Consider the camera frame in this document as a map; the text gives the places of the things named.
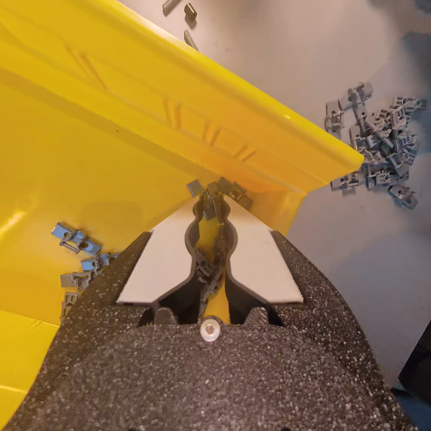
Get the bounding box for pile of grey track links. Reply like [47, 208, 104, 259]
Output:
[51, 177, 254, 320]

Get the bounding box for small grey track link cluster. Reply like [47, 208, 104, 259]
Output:
[325, 82, 427, 210]

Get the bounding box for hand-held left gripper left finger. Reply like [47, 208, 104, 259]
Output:
[116, 196, 205, 324]

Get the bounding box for yellow storage bin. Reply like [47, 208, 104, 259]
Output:
[0, 0, 365, 421]

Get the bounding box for grey desk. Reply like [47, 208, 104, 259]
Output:
[118, 0, 431, 405]

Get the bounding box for single grey track link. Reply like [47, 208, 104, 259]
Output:
[201, 190, 220, 221]

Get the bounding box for scatter of black red pins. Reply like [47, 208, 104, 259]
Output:
[162, 0, 200, 52]

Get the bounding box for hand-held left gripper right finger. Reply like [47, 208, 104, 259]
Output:
[220, 197, 304, 324]

